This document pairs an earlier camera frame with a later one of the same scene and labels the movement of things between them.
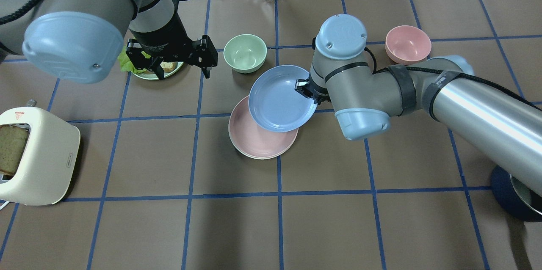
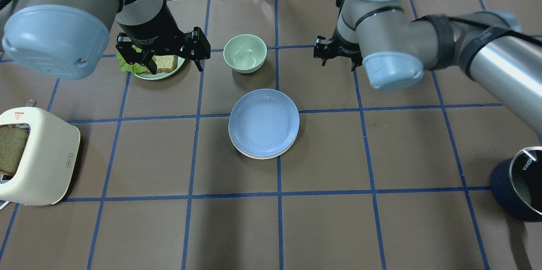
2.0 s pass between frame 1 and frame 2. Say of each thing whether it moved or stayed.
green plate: stayed
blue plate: moved
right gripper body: moved
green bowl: stayed
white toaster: stayed
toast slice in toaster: stayed
